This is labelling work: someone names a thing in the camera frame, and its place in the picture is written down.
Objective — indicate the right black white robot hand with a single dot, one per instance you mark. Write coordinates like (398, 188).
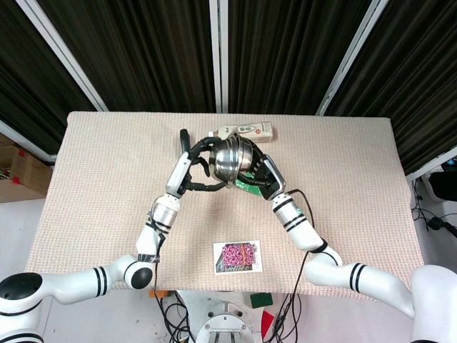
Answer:
(273, 175)

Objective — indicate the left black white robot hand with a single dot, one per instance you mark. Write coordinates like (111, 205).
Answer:
(178, 173)

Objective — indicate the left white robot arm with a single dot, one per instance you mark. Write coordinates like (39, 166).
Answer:
(71, 282)

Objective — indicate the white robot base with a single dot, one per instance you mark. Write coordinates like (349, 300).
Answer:
(225, 321)

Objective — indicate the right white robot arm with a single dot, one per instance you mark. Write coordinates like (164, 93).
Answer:
(375, 278)

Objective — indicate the green foil sachet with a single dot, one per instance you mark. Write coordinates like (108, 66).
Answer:
(246, 186)

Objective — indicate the beige milk tea bottle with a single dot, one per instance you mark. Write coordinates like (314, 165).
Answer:
(260, 130)

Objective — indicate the beige waffle tablecloth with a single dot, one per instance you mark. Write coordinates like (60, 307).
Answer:
(107, 171)

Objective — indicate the white photo postcard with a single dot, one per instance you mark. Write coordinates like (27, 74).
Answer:
(260, 257)

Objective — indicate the orange clamp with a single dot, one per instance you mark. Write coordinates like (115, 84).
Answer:
(158, 294)

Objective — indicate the black pleated curtain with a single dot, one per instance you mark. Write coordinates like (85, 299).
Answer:
(150, 53)

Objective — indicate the green block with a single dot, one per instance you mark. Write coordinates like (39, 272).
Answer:
(261, 300)

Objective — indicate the brown cardboard box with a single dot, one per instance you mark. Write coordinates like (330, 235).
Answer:
(25, 175)

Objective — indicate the black white device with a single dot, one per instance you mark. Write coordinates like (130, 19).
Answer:
(442, 186)

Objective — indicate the white frame post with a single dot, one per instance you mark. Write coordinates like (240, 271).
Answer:
(64, 53)
(218, 53)
(25, 141)
(351, 57)
(432, 164)

